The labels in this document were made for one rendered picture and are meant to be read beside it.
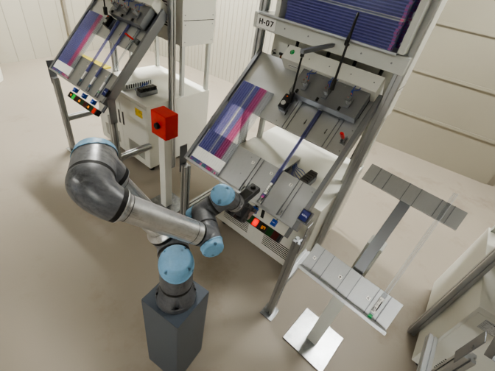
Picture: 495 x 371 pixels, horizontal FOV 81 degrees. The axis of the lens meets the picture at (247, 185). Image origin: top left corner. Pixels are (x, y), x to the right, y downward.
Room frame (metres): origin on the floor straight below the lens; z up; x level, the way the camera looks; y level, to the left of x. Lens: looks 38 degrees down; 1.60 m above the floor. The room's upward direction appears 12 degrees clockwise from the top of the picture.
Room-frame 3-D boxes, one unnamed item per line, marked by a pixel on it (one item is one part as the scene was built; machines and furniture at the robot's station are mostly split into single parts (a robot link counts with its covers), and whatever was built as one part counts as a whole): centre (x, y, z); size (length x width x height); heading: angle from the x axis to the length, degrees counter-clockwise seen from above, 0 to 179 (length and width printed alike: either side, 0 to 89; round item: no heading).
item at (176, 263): (0.59, 0.19, 0.72); 0.13 x 0.12 x 0.14; 25
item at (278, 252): (1.61, -0.27, 0.31); 0.70 x 0.65 x 0.62; 59
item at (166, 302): (0.58, 0.18, 0.60); 0.15 x 0.15 x 0.10
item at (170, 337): (0.58, 0.18, 0.28); 0.18 x 0.18 x 0.55; 65
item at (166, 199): (1.59, 0.58, 0.39); 0.24 x 0.24 x 0.78; 59
